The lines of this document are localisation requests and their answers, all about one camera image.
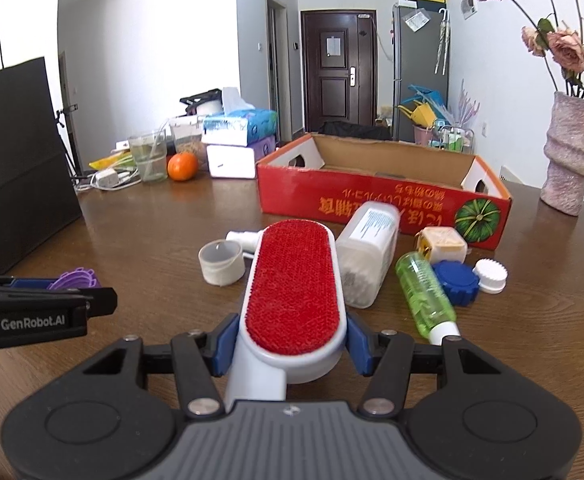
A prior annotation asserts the purple ridged jar lid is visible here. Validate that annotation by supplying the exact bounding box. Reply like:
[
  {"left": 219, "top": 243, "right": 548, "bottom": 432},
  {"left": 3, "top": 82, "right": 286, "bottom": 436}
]
[{"left": 47, "top": 268, "right": 101, "bottom": 290}]

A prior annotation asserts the red white lint brush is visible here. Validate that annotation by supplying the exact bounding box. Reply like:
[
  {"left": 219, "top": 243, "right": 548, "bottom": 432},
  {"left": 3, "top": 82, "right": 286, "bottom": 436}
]
[{"left": 225, "top": 219, "right": 347, "bottom": 408}]

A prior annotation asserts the green transparent bottle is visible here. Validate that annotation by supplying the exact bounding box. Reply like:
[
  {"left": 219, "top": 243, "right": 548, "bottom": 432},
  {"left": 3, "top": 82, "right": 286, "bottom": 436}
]
[{"left": 395, "top": 252, "right": 461, "bottom": 346}]

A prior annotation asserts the white translucent plastic bottle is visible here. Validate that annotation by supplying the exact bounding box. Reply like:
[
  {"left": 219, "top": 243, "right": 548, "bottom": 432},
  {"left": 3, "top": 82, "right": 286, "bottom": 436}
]
[{"left": 335, "top": 202, "right": 400, "bottom": 309}]

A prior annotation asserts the small white spray bottle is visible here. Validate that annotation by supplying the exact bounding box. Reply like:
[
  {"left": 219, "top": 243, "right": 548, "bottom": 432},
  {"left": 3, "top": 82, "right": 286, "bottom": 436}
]
[{"left": 226, "top": 230, "right": 264, "bottom": 259}]

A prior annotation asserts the blue ridged jar lid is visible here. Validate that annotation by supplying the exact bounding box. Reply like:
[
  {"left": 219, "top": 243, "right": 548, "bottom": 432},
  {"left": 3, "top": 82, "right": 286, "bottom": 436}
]
[{"left": 433, "top": 260, "right": 479, "bottom": 307}]

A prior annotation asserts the cream cube power adapter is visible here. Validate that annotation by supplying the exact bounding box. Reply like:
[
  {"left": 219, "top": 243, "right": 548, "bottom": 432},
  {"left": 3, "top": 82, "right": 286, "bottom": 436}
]
[{"left": 417, "top": 226, "right": 467, "bottom": 264}]

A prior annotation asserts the white ridged jar lid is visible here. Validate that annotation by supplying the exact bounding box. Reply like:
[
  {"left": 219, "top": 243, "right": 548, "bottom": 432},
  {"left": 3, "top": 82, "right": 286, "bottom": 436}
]
[{"left": 473, "top": 258, "right": 508, "bottom": 295}]

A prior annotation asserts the black paper shopping bag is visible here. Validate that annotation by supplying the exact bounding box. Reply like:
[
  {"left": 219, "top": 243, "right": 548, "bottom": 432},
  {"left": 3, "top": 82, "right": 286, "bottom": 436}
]
[{"left": 0, "top": 58, "right": 82, "bottom": 273}]

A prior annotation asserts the red cardboard pumpkin box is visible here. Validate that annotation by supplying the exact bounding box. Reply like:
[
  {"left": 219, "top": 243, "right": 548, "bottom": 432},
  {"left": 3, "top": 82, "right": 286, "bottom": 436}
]
[{"left": 256, "top": 133, "right": 512, "bottom": 250}]

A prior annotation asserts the glass cup with drink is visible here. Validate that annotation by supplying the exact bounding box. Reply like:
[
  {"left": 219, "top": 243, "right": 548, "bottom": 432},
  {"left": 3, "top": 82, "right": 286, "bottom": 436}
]
[{"left": 128, "top": 129, "right": 167, "bottom": 183}]

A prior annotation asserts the orange fruit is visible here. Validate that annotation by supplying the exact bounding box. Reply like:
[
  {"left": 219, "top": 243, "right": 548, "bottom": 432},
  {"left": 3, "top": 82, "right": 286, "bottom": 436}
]
[{"left": 167, "top": 152, "right": 199, "bottom": 182}]

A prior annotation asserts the purple tissue pack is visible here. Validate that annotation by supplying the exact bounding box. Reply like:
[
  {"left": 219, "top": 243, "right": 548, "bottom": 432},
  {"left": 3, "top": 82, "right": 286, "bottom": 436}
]
[{"left": 206, "top": 136, "right": 277, "bottom": 180}]

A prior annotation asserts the black folding chair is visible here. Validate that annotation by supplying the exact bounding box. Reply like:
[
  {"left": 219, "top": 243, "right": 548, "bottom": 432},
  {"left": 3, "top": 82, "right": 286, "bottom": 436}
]
[{"left": 318, "top": 122, "right": 392, "bottom": 141}]

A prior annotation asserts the clear plastic food container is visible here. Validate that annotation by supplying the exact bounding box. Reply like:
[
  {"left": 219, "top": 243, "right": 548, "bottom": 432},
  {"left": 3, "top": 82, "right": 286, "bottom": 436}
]
[{"left": 169, "top": 115, "right": 207, "bottom": 170}]

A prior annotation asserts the blue tissue pack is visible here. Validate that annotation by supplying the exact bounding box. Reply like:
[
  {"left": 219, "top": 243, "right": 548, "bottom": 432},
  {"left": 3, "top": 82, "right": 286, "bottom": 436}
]
[{"left": 202, "top": 87, "right": 278, "bottom": 148}]

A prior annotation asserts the pink bucket with toys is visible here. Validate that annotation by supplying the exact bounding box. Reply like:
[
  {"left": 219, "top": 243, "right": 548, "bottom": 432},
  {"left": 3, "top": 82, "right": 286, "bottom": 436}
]
[{"left": 397, "top": 84, "right": 449, "bottom": 146}]

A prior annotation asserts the pink textured vase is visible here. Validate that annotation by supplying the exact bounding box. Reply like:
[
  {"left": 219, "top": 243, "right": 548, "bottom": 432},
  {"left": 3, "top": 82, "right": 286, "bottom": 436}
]
[{"left": 540, "top": 92, "right": 584, "bottom": 217}]

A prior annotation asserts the dark brown entrance door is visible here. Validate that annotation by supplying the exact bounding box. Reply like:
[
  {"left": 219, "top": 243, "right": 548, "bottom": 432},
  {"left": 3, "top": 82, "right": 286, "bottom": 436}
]
[{"left": 301, "top": 10, "right": 377, "bottom": 132}]

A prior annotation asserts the grey refrigerator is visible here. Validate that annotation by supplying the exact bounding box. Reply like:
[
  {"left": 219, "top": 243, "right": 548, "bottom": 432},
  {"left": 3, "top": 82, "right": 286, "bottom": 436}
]
[{"left": 392, "top": 0, "right": 449, "bottom": 142}]

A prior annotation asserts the white charger with cable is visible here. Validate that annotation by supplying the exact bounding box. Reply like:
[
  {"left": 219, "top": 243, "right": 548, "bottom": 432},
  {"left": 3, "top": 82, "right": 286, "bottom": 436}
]
[{"left": 74, "top": 168, "right": 141, "bottom": 193}]

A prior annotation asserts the black camera tripod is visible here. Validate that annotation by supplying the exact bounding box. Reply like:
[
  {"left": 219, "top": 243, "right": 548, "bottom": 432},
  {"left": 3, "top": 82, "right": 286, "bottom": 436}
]
[{"left": 53, "top": 103, "right": 86, "bottom": 181}]

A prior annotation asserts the wire storage rack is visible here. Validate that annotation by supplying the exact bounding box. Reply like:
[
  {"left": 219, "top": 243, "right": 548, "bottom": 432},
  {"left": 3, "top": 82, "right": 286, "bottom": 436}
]
[{"left": 429, "top": 124, "right": 474, "bottom": 154}]

